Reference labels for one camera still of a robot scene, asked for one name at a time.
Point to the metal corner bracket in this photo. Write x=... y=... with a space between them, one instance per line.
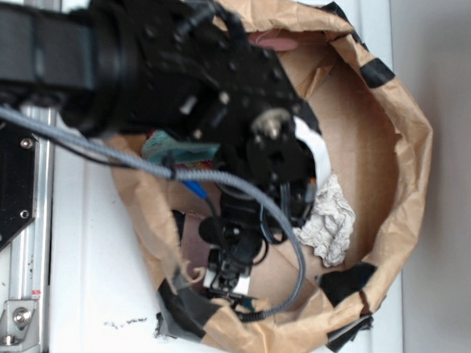
x=19 y=327

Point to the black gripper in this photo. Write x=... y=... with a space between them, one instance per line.
x=240 y=233

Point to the brown paper bag bin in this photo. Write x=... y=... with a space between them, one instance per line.
x=379 y=144

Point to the pink plush toy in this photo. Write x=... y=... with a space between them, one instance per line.
x=273 y=41

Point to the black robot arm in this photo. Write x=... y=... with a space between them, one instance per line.
x=176 y=89

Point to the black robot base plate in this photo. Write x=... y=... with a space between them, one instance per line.
x=18 y=148

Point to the crumpled white paper towel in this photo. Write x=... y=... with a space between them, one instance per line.
x=330 y=226

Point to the teal terry cloth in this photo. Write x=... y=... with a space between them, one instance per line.
x=188 y=154

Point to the aluminium extrusion rail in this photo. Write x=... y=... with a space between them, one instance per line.
x=31 y=249

